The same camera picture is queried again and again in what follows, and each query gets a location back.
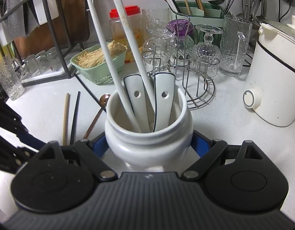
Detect clear glass goblet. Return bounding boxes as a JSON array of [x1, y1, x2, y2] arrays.
[[141, 20, 175, 73], [190, 24, 224, 78]]

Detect wooden cutting board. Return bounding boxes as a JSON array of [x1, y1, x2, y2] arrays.
[[13, 0, 90, 51]]

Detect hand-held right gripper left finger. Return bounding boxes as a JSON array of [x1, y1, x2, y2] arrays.
[[30, 132, 118, 182]]

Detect green utensil holder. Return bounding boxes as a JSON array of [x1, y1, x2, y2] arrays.
[[174, 1, 226, 44]]

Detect small clear drinking glass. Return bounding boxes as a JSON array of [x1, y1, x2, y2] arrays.
[[46, 47, 64, 72], [23, 54, 40, 77], [35, 50, 51, 75]]

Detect textured steel cleaver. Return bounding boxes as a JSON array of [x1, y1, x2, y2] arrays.
[[5, 0, 26, 33]]

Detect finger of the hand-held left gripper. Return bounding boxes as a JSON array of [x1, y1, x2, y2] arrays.
[[0, 146, 40, 174], [0, 94, 46, 152]]

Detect copper long-handled spoon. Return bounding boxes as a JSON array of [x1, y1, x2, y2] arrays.
[[83, 93, 111, 140]]

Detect white ceramic jar mug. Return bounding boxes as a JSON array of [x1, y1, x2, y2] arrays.
[[104, 80, 194, 173]]

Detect white knife blade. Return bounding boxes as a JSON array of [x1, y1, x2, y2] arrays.
[[0, 17, 11, 47]]

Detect clear jar with red lid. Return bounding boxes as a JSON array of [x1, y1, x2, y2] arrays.
[[109, 5, 143, 63]]

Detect plain steel cleaver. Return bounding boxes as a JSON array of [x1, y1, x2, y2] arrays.
[[23, 3, 40, 36]]

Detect thin black chopstick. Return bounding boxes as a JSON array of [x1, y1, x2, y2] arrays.
[[224, 0, 240, 16], [221, 0, 237, 17]]

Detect tall textured glass mug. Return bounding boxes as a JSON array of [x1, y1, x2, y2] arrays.
[[0, 55, 25, 101], [141, 7, 173, 29], [219, 15, 253, 77]]

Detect pile of pale thin sticks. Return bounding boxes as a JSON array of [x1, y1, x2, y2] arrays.
[[76, 41, 126, 69]]

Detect black dish rack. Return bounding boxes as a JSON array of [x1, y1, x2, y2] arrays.
[[0, 0, 88, 87]]

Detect glass jar with purple lid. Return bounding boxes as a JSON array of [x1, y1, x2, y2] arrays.
[[167, 19, 195, 60]]

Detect small white cutting board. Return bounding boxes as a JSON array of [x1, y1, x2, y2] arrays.
[[32, 0, 60, 25]]

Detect set of hanging steel utensils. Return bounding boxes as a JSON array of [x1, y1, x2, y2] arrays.
[[243, 0, 270, 27]]

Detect wire glass drying rack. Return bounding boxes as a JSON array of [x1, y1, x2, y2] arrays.
[[141, 12, 216, 109]]

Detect white ceramic spoon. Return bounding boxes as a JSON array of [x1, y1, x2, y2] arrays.
[[152, 72, 175, 133], [123, 75, 148, 132]]

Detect white drip tray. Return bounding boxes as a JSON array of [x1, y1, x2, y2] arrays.
[[20, 60, 76, 84]]

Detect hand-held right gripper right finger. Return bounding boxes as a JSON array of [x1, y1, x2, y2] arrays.
[[181, 130, 265, 181]]

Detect green plastic basket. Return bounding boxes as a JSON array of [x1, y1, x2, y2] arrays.
[[70, 44, 127, 85]]

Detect white electric cooking pot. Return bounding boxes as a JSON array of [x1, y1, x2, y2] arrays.
[[243, 15, 295, 127]]

